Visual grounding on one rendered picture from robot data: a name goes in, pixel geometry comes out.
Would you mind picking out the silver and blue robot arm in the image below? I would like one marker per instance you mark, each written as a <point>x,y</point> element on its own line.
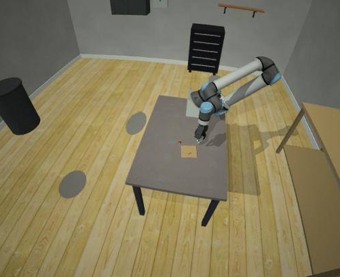
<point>207,98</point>

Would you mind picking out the tan mat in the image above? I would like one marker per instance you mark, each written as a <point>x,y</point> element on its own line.
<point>187,148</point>

